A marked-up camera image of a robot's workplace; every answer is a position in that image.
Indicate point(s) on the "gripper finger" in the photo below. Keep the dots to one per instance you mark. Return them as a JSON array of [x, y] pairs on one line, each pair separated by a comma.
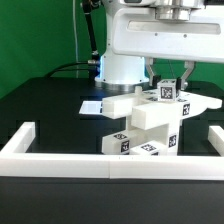
[[182, 81], [153, 77]]

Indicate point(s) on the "white chair back frame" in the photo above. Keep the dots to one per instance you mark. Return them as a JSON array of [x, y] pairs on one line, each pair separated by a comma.
[[146, 112]]

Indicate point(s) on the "white marker sheet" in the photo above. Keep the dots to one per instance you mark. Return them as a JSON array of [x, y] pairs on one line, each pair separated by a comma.
[[91, 108]]

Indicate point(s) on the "white chair seat part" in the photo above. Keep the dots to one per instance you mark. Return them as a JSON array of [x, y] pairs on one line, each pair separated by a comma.
[[167, 134]]

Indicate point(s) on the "white tagged cube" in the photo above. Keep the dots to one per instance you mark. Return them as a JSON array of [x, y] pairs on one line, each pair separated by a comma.
[[167, 90]]

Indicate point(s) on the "white U-shaped fence frame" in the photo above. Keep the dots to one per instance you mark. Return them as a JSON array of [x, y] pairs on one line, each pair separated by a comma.
[[15, 160]]

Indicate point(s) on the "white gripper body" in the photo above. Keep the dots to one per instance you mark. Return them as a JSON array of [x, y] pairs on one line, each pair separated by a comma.
[[136, 32]]

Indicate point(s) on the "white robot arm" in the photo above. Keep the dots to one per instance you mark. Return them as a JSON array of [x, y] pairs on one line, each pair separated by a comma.
[[124, 71]]

